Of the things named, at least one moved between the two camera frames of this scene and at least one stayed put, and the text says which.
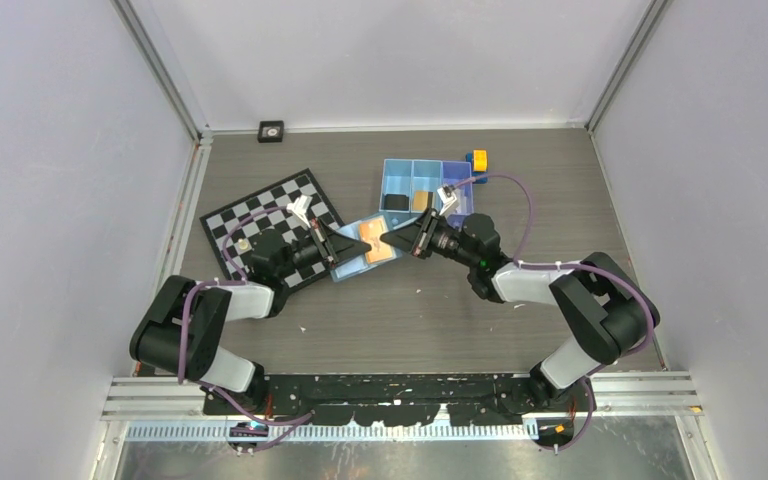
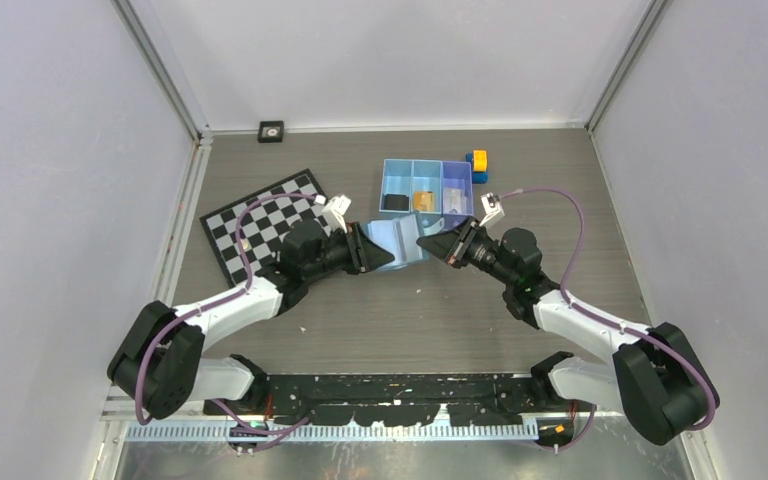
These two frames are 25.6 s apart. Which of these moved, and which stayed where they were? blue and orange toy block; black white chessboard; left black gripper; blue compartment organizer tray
Moved: left black gripper
Stayed: blue compartment organizer tray; black white chessboard; blue and orange toy block
